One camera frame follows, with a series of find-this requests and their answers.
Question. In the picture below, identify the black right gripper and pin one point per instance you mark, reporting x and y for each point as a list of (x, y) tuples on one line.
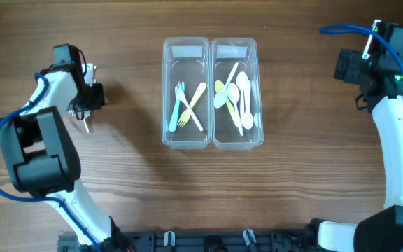
[(346, 66)]

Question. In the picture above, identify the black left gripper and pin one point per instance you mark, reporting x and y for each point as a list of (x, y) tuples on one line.
[(99, 102)]

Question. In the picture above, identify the light blue wide-handle fork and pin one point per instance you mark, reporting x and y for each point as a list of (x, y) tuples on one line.
[(174, 116)]

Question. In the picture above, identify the white slim fork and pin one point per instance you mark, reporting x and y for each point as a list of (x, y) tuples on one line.
[(180, 95)]

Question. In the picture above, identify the cream wide-handle fork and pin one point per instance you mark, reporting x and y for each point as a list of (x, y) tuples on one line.
[(185, 116)]

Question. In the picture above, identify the white spoon with long handle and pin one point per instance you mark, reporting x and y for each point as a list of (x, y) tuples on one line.
[(222, 96)]

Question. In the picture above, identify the yellow plastic spoon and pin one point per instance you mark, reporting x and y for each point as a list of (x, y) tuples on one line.
[(219, 85)]

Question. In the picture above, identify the white plastic spoon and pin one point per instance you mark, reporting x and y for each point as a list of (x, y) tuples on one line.
[(233, 95), (241, 80)]

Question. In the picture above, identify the white bent thin fork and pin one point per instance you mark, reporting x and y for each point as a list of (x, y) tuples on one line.
[(86, 126)]

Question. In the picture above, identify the white wide-handle spoon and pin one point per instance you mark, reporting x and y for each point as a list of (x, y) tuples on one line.
[(247, 118)]

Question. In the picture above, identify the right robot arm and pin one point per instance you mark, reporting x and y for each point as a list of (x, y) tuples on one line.
[(384, 230)]

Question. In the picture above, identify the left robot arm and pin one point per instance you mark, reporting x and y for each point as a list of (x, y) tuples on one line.
[(41, 158)]

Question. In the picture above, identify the left clear plastic container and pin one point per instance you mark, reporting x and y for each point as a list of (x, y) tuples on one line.
[(186, 59)]

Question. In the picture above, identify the clear plastic container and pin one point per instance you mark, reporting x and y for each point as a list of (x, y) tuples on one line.
[(186, 59), (224, 53)]

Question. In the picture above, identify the right clear plastic container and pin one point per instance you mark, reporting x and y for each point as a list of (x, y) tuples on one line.
[(224, 53)]

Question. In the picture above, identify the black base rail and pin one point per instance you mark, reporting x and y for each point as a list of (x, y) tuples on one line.
[(247, 240)]

